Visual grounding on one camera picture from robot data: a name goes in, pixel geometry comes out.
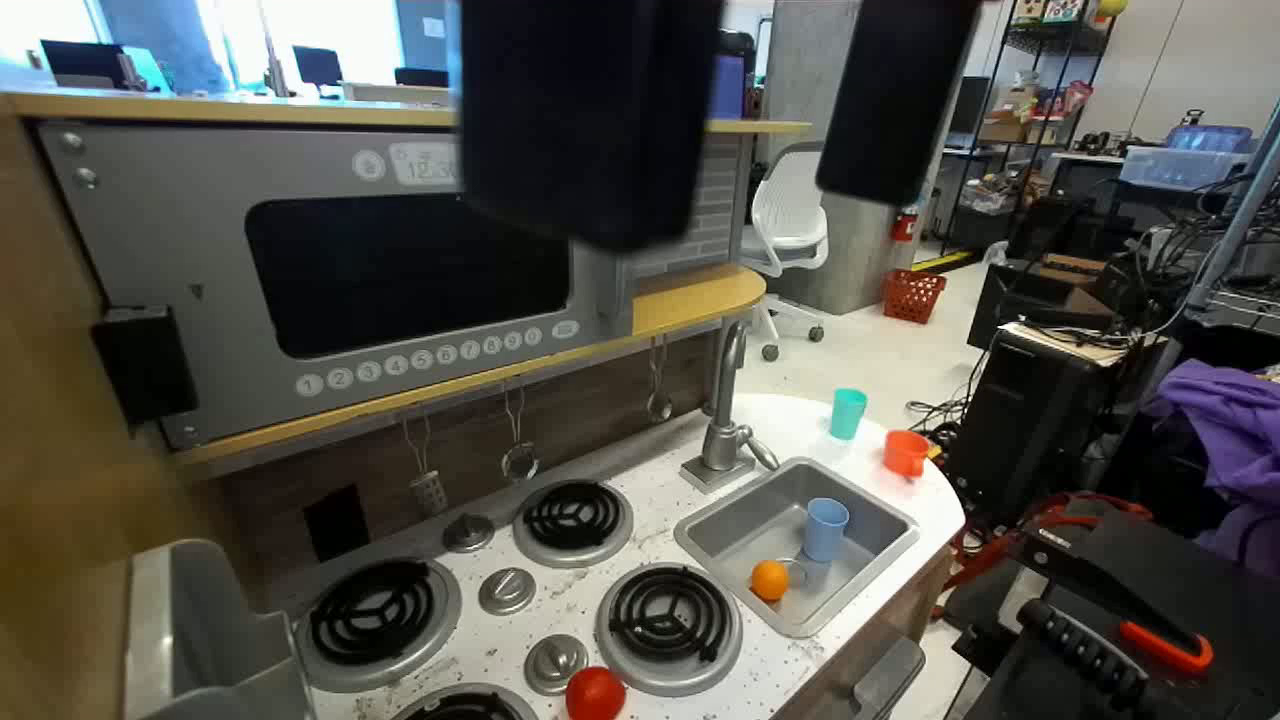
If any left rear stove burner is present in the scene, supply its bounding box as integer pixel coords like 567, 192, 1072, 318
294, 562, 459, 691

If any grey stove knob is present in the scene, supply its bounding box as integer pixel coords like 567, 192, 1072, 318
478, 567, 537, 618

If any red ball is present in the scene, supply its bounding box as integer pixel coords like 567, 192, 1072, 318
563, 667, 626, 720

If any red basket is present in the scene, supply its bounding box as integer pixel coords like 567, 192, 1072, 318
880, 270, 942, 326

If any right front stove burner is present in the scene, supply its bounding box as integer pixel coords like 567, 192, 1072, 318
595, 564, 745, 695

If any blue plastic cup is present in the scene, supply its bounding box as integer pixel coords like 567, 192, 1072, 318
801, 497, 851, 564

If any orange plastic cup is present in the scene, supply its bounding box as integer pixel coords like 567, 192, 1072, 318
880, 430, 932, 479

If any wooden toy kitchen shelf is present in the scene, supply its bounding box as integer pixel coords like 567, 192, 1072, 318
5, 91, 763, 471

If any white office chair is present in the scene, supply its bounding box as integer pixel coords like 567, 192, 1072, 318
741, 140, 827, 363

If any orange ball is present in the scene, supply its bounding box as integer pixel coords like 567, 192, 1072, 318
753, 562, 792, 606

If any right rear stove burner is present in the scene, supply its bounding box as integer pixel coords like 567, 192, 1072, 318
513, 479, 633, 567

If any grey toy microwave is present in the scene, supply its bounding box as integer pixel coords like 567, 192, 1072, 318
36, 120, 633, 449

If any grey toy sink basin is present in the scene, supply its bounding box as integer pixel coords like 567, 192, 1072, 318
675, 460, 915, 636

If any purple cloth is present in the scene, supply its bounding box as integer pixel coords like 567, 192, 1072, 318
1154, 362, 1280, 575

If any orange handled clamp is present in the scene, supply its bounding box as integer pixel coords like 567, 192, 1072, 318
1021, 529, 1215, 680

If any stove burner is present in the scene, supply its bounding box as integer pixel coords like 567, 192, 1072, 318
396, 684, 537, 720
595, 564, 745, 695
294, 562, 459, 691
513, 479, 633, 567

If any teal plastic cup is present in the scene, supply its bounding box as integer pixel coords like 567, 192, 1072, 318
827, 389, 867, 440

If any left front stove burner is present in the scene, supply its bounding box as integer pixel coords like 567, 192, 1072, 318
396, 684, 537, 720

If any grey toy faucet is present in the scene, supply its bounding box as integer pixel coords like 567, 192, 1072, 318
678, 326, 766, 488

